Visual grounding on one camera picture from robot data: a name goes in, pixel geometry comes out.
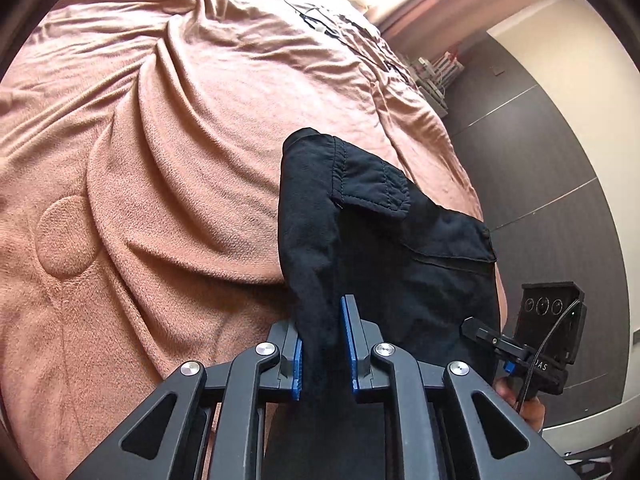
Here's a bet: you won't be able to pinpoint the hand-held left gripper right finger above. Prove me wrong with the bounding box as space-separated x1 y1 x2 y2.
340 295 578 480

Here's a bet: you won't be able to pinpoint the dark grey wardrobe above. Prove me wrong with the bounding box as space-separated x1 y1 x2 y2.
440 30 631 431

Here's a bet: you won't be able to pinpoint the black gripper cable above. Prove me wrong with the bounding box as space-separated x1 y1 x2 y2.
517 300 586 416

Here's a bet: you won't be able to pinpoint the pinkish brown curtain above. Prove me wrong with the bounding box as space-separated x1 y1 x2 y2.
372 0 573 53

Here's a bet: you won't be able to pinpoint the black cable on bed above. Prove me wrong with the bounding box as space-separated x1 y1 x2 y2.
267 0 416 91

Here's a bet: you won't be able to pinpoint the person's right hand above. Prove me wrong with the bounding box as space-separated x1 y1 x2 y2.
494 377 546 433

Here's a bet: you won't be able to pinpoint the brown blanket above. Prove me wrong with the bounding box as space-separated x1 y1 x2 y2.
0 0 508 480

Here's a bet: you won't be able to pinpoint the striped bag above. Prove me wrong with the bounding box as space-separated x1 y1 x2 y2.
430 50 463 83

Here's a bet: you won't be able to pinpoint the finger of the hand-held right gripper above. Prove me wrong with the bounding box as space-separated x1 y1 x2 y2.
460 316 506 351

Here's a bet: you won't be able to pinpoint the black pants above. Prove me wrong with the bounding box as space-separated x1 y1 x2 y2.
260 128 503 480

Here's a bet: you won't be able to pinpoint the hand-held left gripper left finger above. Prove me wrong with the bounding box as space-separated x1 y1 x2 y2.
65 321 306 480

